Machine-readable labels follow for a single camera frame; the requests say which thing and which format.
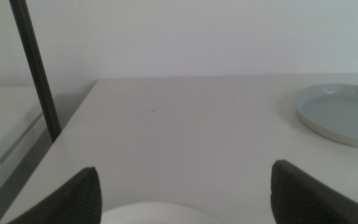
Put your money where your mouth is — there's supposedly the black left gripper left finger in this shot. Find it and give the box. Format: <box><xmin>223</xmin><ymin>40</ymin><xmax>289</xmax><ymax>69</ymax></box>
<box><xmin>6</xmin><ymin>167</ymin><xmax>103</xmax><ymax>224</ymax></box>

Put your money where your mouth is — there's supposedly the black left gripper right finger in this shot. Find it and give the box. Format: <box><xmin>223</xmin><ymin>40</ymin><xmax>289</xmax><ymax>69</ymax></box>
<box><xmin>270</xmin><ymin>159</ymin><xmax>358</xmax><ymax>224</ymax></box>

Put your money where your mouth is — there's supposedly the grey shallow bowl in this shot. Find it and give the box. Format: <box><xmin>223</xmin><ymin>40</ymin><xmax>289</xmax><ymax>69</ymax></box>
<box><xmin>294</xmin><ymin>83</ymin><xmax>358</xmax><ymax>149</ymax></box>

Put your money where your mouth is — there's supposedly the white shallow bowl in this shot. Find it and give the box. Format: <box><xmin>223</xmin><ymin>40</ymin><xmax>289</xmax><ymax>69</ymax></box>
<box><xmin>99</xmin><ymin>201</ymin><xmax>220</xmax><ymax>224</ymax></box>

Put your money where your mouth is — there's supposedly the black metal pole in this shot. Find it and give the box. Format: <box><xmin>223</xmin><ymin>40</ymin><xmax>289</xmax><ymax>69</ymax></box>
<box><xmin>8</xmin><ymin>0</ymin><xmax>63</xmax><ymax>143</ymax></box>

